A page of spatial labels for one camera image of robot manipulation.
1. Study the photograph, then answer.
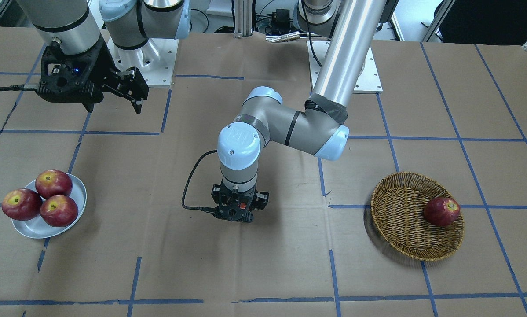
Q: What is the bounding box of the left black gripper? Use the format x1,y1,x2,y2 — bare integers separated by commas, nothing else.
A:
211,182,269,223

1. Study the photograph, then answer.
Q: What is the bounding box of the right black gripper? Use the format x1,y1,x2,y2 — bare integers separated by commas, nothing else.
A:
36,36,149,114

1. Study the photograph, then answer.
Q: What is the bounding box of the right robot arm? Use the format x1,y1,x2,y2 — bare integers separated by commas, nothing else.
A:
18,0,190,114

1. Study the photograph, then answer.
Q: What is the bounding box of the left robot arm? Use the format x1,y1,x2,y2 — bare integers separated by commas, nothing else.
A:
203,0,385,223

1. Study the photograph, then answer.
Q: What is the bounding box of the red apple plate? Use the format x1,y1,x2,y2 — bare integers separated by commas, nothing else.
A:
35,169,73,199
1,188,43,221
40,195,78,227

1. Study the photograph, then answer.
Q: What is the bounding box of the red apple plate front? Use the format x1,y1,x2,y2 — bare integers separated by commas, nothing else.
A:
40,195,78,227

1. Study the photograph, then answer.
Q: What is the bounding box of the light blue plate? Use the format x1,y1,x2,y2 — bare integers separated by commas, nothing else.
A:
11,174,87,239

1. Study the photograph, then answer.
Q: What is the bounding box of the woven wicker basket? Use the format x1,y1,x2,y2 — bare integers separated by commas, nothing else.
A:
370,171,465,262

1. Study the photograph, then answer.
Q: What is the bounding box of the dark red apple in basket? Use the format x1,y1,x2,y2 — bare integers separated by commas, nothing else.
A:
424,197,461,227

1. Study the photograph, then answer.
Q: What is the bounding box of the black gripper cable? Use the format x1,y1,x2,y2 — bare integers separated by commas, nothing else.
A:
181,150,219,214

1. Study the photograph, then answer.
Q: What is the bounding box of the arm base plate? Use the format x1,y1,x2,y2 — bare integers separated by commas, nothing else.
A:
307,40,384,94
107,38,179,88

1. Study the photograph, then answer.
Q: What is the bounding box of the aluminium frame post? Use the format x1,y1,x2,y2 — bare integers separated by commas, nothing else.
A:
231,0,255,38

